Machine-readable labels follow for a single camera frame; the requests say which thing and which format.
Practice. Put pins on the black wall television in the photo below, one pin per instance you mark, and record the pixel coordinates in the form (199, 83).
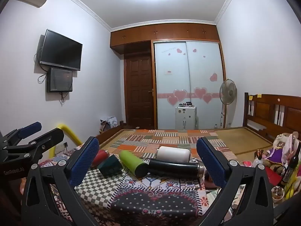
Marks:
(61, 49)

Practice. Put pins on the small white cabinet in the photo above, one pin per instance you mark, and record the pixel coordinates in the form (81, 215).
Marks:
(185, 119)

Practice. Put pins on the white spray bottle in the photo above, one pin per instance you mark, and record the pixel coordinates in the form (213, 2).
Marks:
(257, 161)

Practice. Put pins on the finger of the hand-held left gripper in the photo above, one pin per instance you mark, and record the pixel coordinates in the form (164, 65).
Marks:
(30, 128)
(50, 137)

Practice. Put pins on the dark glass bottle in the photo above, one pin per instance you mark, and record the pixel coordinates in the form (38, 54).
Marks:
(291, 167)

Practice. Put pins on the yellow foam tube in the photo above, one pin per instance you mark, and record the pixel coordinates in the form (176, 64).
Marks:
(70, 134)

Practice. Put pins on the black thermos cup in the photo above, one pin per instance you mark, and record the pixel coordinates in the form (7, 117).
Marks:
(171, 167)

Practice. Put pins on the lime green cup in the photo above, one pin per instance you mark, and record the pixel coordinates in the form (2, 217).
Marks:
(131, 161)

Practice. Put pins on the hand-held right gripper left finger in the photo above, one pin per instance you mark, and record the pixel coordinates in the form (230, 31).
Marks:
(83, 162)

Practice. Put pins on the white plastic bag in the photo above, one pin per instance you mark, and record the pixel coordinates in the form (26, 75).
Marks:
(290, 146)

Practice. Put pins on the wooden wardrobe with glass doors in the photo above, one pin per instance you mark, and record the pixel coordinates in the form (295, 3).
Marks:
(188, 75)

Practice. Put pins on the patchwork blanket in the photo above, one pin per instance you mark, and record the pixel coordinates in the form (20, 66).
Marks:
(145, 142)

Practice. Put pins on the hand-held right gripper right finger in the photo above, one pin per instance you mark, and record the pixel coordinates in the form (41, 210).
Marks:
(211, 162)

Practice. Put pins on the brown wooden door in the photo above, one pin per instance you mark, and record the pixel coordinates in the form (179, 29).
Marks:
(138, 91)

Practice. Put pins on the checkered cloth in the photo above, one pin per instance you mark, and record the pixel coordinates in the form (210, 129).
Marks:
(98, 190)

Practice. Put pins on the small black wall monitor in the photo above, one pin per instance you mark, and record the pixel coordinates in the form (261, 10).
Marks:
(60, 80)

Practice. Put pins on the small snack cup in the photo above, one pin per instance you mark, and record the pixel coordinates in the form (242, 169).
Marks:
(277, 193)

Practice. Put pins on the heart patterned blanket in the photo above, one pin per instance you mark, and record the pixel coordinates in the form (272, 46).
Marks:
(155, 200)

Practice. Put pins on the red bowl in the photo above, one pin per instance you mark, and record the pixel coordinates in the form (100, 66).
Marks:
(246, 163)

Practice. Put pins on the standing fan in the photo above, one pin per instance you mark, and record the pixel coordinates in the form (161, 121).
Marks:
(227, 91)

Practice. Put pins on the red bottle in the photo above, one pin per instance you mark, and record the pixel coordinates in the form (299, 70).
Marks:
(100, 158)

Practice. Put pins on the white cup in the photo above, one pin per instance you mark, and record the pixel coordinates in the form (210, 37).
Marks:
(172, 154)

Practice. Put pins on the wooden bed frame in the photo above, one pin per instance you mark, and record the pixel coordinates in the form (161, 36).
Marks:
(263, 109)

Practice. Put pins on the pile of bags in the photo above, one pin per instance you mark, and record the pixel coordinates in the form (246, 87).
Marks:
(108, 122)

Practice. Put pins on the plush doll in purple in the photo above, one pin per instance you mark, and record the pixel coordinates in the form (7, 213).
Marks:
(277, 153)

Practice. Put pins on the dark green cup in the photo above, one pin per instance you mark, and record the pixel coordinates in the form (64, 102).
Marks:
(110, 166)

